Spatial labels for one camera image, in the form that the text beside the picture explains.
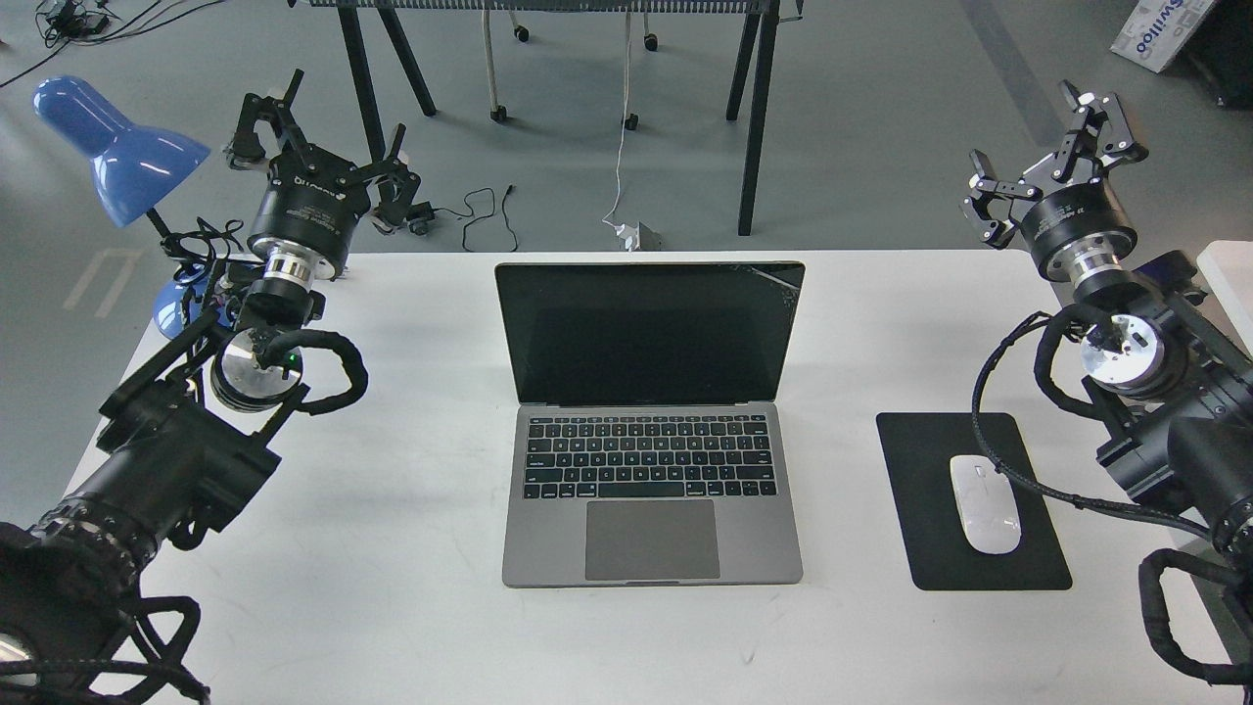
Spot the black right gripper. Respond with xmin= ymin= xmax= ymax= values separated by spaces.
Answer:
xmin=961 ymin=80 xmax=1149 ymax=286

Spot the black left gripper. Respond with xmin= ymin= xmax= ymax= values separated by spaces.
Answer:
xmin=226 ymin=69 xmax=421 ymax=278

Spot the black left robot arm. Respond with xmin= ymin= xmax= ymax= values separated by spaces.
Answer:
xmin=3 ymin=71 xmax=420 ymax=704

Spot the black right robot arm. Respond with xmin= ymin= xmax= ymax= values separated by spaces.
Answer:
xmin=962 ymin=80 xmax=1252 ymax=691

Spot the white cardboard box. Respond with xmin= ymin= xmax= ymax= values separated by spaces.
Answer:
xmin=1109 ymin=1 xmax=1218 ymax=74

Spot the blue desk lamp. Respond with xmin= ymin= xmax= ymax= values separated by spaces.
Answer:
xmin=33 ymin=75 xmax=211 ymax=339

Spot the black mouse pad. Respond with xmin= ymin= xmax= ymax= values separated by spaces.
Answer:
xmin=876 ymin=412 xmax=1073 ymax=590

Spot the white computer mouse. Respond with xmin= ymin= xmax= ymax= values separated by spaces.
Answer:
xmin=949 ymin=455 xmax=1022 ymax=556

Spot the grey open laptop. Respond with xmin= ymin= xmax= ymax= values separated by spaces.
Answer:
xmin=495 ymin=259 xmax=806 ymax=589

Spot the black cable bundle on floor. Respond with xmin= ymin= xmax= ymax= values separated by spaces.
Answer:
xmin=0 ymin=0 xmax=231 ymax=89

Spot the white power adapter with cable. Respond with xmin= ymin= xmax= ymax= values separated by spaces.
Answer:
xmin=601 ymin=8 xmax=663 ymax=253

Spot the black metal table frame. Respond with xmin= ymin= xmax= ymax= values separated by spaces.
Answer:
xmin=313 ymin=1 xmax=786 ymax=237

